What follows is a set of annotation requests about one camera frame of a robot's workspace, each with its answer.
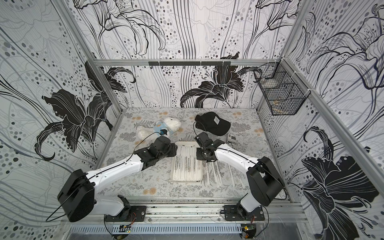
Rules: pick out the pile straw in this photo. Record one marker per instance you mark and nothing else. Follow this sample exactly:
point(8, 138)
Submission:
point(222, 175)

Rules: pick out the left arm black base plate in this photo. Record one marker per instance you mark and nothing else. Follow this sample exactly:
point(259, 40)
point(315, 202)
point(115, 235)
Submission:
point(131, 214)

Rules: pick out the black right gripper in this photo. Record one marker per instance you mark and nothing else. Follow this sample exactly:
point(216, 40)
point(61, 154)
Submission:
point(206, 153)

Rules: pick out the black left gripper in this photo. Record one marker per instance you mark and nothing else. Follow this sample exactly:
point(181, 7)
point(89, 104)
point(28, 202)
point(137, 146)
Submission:
point(173, 151)

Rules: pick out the white slotted cable duct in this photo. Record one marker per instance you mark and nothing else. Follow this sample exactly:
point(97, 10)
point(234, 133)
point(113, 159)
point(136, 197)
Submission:
point(232, 228)

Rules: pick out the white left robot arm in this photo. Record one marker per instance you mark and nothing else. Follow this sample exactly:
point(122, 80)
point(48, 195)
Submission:
point(80, 195)

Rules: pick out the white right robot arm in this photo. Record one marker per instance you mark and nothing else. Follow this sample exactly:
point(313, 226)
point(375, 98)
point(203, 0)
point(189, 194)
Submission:
point(264, 180)

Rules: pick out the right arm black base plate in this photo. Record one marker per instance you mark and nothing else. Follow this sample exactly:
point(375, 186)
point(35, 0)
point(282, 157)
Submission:
point(233, 213)

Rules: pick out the white rectangular storage tray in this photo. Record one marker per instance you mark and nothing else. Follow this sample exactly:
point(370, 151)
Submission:
point(179, 164)

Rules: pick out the black wire wall basket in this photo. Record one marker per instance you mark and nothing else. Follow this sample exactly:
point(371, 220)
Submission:
point(283, 96)

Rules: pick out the white plush toy blue shirt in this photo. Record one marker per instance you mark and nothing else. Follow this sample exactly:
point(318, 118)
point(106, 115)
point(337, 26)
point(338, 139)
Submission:
point(172, 125)

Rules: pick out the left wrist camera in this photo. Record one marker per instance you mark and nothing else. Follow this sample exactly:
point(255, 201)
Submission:
point(163, 132)

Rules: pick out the black baseball cap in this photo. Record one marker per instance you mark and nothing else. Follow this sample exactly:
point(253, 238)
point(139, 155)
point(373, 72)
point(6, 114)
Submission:
point(212, 123)

